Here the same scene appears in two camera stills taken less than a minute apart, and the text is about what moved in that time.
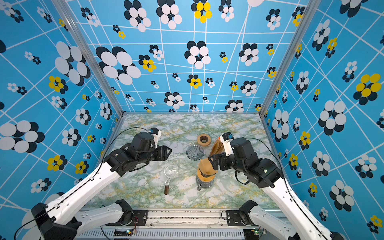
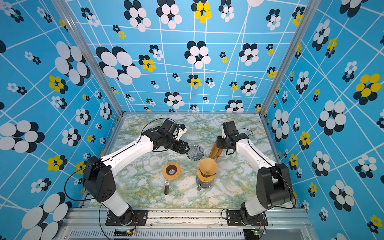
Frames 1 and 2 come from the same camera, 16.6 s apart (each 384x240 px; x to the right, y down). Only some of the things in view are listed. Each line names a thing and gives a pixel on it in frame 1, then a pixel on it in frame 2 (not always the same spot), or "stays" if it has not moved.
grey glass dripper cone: [195, 152] stays
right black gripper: [223, 158] -> [219, 142]
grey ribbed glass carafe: [202, 184] stays
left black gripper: [163, 151] -> [179, 149]
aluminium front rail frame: [173, 224] stays
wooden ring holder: [204, 144] -> [171, 177]
